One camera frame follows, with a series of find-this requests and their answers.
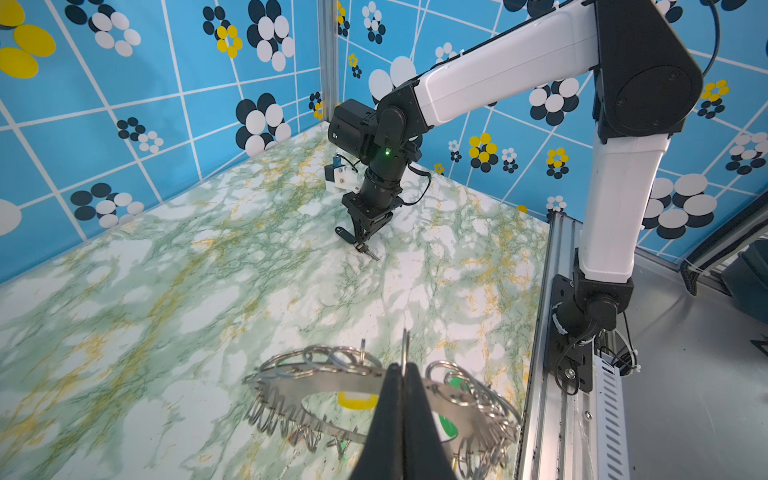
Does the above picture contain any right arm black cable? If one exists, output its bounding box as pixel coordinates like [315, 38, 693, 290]
[400, 161, 434, 208]

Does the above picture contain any right corner aluminium post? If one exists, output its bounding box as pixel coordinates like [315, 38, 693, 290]
[317, 0, 340, 122]

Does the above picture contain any dark teal bin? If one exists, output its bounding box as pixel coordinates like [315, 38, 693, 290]
[722, 239, 767, 323]

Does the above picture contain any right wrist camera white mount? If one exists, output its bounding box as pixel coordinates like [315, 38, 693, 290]
[323, 154, 362, 194]

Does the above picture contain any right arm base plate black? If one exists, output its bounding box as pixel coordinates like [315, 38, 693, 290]
[545, 274, 597, 395]

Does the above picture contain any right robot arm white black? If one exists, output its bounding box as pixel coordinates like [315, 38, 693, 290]
[328, 1, 703, 345]

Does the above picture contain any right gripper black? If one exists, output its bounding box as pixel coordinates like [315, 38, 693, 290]
[343, 192, 402, 240]

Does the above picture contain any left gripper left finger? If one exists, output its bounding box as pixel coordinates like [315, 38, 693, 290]
[349, 363, 404, 480]

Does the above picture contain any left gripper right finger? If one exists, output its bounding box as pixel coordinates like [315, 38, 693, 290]
[404, 363, 456, 480]

